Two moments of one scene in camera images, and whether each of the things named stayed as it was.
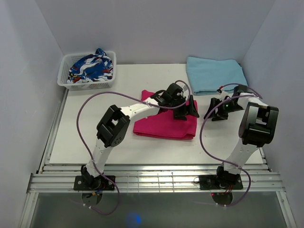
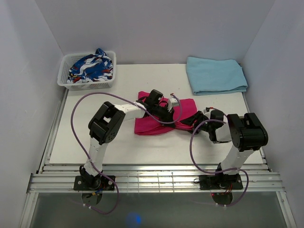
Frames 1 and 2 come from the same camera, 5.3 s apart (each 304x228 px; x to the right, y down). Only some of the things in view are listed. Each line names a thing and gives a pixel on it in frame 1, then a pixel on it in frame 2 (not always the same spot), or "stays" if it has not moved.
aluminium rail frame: (54, 178) stays
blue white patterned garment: (96, 67) stays
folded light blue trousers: (209, 75) stays
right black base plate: (221, 182) stays
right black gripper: (219, 116) -> (198, 115)
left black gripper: (188, 109) -> (168, 117)
